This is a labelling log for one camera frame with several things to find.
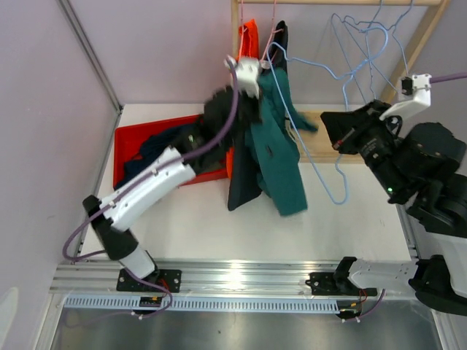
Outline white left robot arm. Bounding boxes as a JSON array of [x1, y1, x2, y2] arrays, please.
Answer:
[[82, 86, 262, 292]]

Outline orange shorts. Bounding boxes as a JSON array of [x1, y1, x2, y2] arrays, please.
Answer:
[[225, 20, 259, 179]]

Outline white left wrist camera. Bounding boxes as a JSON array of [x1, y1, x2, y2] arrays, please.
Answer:
[[224, 55, 263, 99]]

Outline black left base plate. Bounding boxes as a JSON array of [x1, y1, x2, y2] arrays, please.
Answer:
[[116, 269, 182, 293]]

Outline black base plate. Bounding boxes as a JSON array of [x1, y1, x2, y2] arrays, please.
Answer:
[[305, 272, 363, 296], [116, 269, 182, 293]]

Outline blue hanger of teal shorts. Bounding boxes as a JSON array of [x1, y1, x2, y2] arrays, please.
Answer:
[[266, 42, 357, 205]]

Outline teal green shorts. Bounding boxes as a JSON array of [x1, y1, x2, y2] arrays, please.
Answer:
[[245, 68, 318, 217]]

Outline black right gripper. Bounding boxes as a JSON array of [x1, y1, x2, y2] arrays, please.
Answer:
[[320, 99, 409, 200]]

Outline pink hanger of orange shorts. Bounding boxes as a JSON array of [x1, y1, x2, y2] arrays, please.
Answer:
[[239, 0, 251, 58]]

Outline blue hanger of navy shorts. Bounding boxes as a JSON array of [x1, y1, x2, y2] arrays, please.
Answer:
[[330, 1, 389, 111]]

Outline dark grey shorts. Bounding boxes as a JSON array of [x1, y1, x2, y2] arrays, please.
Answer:
[[228, 20, 289, 211]]

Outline wooden clothes rack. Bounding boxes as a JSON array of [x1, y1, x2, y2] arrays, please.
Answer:
[[230, 1, 450, 163]]

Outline red plastic tray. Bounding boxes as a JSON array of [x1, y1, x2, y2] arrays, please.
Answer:
[[113, 114, 231, 189]]

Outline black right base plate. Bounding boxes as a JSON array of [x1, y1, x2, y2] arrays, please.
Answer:
[[305, 272, 363, 296]]

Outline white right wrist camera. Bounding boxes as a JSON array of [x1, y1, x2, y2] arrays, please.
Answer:
[[379, 74, 432, 122]]

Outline slotted grey cable duct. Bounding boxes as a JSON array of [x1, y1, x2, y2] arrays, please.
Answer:
[[63, 295, 339, 314]]

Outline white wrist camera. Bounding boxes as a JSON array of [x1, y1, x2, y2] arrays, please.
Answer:
[[379, 74, 432, 122], [224, 55, 263, 99]]

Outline pink hanger of grey shorts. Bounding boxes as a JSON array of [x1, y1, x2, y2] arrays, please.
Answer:
[[260, 0, 282, 71]]

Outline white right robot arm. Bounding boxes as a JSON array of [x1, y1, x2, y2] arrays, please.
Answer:
[[308, 101, 466, 316]]

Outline navy blue shorts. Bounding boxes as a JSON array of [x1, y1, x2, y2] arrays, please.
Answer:
[[114, 122, 194, 189]]

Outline aluminium mounting rail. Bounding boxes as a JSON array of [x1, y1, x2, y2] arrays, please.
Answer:
[[49, 259, 417, 299]]

